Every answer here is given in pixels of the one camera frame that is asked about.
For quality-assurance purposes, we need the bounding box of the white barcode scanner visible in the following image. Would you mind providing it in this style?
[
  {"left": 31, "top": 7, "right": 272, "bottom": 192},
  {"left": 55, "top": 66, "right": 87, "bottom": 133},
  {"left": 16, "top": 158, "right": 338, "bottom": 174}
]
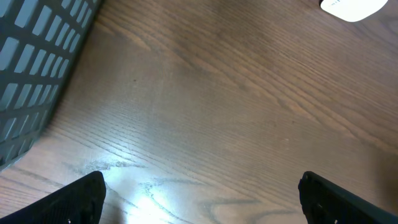
[{"left": 320, "top": 0, "right": 388, "bottom": 22}]

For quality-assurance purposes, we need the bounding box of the grey plastic mesh basket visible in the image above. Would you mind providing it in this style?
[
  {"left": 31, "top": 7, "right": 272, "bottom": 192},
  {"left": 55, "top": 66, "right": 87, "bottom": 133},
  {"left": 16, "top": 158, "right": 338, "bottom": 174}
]
[{"left": 1, "top": 0, "right": 103, "bottom": 170}]

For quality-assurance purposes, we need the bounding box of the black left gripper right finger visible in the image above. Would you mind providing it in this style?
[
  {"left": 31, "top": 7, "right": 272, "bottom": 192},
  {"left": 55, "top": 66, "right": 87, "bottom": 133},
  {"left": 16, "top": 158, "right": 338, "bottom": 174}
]
[{"left": 298, "top": 171, "right": 397, "bottom": 224}]

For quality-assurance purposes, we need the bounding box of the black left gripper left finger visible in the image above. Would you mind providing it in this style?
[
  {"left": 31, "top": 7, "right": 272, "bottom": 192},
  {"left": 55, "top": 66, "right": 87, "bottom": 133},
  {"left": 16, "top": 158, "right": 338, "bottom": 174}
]
[{"left": 1, "top": 171, "right": 106, "bottom": 224}]

